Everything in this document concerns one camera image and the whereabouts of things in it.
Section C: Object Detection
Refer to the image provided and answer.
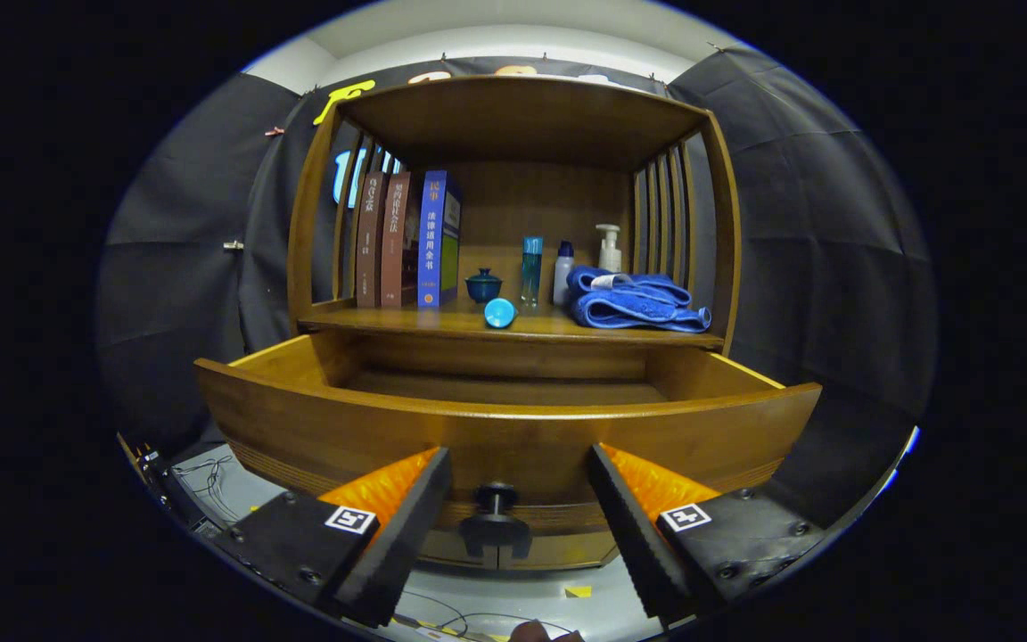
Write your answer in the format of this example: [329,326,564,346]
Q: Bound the blue folded towel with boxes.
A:
[565,265,712,333]

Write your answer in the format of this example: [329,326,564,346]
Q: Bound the wooden countertop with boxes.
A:
[298,299,727,350]

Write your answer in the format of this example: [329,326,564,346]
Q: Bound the wooden drawer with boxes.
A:
[194,332,823,561]

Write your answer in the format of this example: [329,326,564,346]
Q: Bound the white bottle dark cap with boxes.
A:
[553,240,575,307]

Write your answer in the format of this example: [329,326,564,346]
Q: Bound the teal clear bottle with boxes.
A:
[521,235,545,309]

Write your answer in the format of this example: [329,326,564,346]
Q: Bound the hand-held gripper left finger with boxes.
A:
[215,446,453,630]

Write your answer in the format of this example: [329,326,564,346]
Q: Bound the slim brown book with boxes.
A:
[355,171,388,309]

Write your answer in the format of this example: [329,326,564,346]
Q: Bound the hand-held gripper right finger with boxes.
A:
[587,442,828,625]

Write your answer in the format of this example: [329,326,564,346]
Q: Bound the blue lidded teacup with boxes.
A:
[465,267,504,305]

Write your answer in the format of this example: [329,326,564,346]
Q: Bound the thick brown book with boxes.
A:
[381,171,422,309]

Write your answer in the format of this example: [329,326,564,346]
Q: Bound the wooden cabinet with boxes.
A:
[286,74,742,572]

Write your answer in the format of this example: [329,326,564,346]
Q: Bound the wooden cabinet door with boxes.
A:
[497,531,619,572]
[415,533,498,572]

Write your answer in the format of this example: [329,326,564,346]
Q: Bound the blue book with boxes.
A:
[418,169,463,309]

